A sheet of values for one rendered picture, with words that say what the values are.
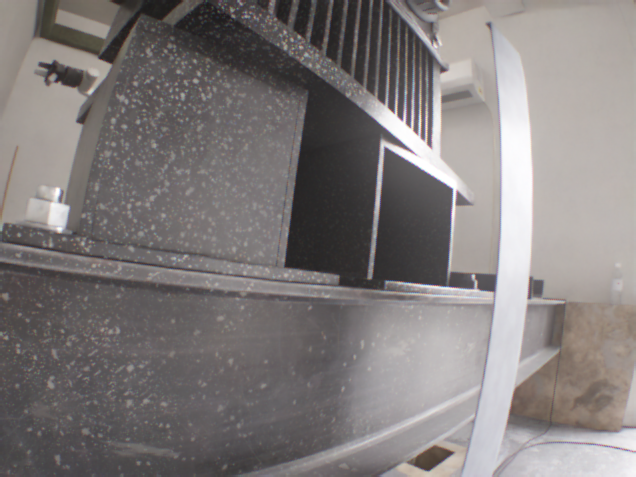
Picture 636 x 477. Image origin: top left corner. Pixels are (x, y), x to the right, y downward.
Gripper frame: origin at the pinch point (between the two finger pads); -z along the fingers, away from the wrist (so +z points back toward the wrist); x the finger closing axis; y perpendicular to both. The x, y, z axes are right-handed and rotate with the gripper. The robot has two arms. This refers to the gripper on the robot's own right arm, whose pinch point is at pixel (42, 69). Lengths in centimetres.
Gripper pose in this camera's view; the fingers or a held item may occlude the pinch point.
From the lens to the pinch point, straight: 173.4
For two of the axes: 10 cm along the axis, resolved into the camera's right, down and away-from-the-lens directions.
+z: 5.3, 0.4, 8.5
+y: -2.1, -9.6, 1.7
